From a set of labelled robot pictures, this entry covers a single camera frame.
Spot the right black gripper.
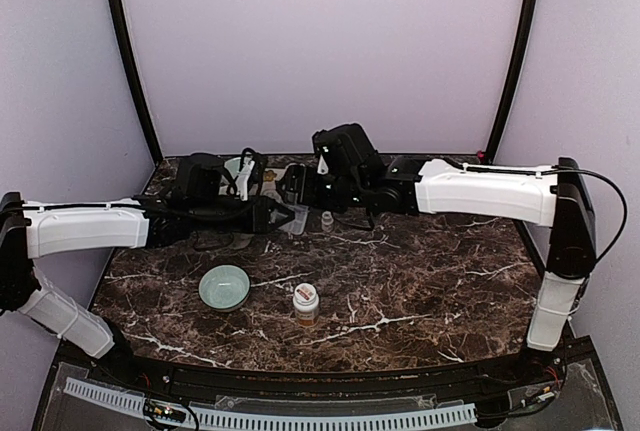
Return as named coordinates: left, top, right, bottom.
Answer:
left=278, top=163, right=368, bottom=212

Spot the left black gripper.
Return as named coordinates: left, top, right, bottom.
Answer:
left=189, top=193, right=293, bottom=233

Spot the clear plastic pill organizer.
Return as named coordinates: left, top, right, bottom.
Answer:
left=265, top=190, right=309, bottom=235

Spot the white pill bottle orange label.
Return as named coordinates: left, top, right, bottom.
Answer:
left=292, top=283, right=320, bottom=326

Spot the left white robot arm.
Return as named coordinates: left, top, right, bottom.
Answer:
left=1, top=192, right=295, bottom=387

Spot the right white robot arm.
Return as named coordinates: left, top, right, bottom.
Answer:
left=276, top=158, right=597, bottom=385

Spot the square floral plate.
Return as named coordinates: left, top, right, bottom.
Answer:
left=263, top=168, right=286, bottom=188

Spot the small white vial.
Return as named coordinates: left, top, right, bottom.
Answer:
left=321, top=211, right=335, bottom=233

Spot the white ceramic mug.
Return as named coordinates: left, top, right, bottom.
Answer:
left=221, top=233, right=254, bottom=250

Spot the celadon bowl on plate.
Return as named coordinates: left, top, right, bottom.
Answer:
left=224, top=157, right=252, bottom=183

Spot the celadon bowl front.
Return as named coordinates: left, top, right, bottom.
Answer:
left=198, top=265, right=251, bottom=312

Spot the white slotted cable duct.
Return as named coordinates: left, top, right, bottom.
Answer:
left=62, top=378, right=478, bottom=430

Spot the left black frame post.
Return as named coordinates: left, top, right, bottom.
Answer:
left=107, top=0, right=164, bottom=165

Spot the black frame post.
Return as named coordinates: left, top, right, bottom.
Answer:
left=107, top=0, right=164, bottom=165
left=484, top=0, right=537, bottom=164

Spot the black front rail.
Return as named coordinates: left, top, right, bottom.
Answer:
left=47, top=335, right=608, bottom=401

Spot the right black frame post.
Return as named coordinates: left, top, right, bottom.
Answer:
left=484, top=0, right=537, bottom=164

